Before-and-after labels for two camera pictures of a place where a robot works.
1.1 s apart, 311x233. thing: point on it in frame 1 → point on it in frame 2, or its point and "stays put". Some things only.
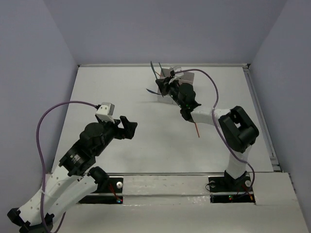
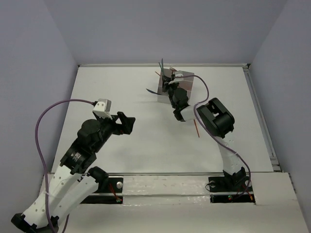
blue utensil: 152,91 stays put
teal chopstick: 160,65 stays put
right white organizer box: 188,77 stays put
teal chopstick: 154,70 → 163,65
